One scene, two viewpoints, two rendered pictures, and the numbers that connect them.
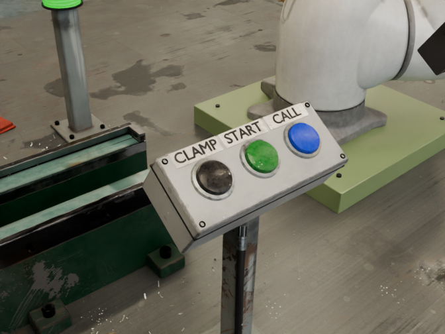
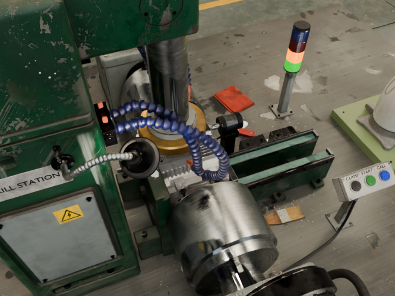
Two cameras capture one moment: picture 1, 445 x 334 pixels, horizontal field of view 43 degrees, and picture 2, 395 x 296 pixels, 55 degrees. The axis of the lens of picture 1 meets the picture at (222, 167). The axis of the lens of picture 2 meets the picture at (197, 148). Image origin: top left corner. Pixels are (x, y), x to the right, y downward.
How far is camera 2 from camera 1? 0.76 m
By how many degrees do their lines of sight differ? 21
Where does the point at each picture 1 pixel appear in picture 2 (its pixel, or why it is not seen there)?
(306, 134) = (386, 174)
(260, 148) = (371, 178)
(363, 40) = not seen: outside the picture
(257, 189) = (367, 190)
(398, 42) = not seen: outside the picture
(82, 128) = (283, 111)
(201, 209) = (350, 194)
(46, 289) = (279, 187)
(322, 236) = not seen: hidden behind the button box
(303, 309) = (364, 212)
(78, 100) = (285, 101)
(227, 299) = (342, 208)
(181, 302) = (321, 200)
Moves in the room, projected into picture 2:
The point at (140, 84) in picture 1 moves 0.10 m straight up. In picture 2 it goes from (306, 87) to (311, 69)
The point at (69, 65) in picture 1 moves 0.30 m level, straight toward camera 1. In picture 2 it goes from (287, 90) to (298, 147)
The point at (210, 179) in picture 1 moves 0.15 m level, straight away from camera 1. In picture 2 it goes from (355, 187) to (356, 147)
